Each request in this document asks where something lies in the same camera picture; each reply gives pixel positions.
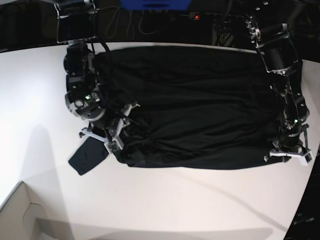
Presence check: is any blue bin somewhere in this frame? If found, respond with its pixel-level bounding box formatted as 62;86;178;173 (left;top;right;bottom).
120;0;191;11

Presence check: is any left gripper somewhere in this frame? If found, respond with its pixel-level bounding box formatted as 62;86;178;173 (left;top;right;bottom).
263;123;314;166

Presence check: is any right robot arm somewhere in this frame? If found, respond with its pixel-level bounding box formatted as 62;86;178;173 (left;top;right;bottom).
54;0;139;155

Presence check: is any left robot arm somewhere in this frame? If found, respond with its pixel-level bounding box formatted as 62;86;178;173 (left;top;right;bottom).
245;0;315;166

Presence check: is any black t-shirt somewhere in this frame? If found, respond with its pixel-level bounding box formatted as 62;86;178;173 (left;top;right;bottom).
67;44;303;176

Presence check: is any black power strip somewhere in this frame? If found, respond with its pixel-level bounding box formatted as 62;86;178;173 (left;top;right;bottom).
187;11;244;23

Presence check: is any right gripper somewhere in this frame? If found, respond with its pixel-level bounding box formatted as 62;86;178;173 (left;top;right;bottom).
80;102;140;155

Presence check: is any black cable bundle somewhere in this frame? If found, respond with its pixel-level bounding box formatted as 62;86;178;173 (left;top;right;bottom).
214;22;236;48

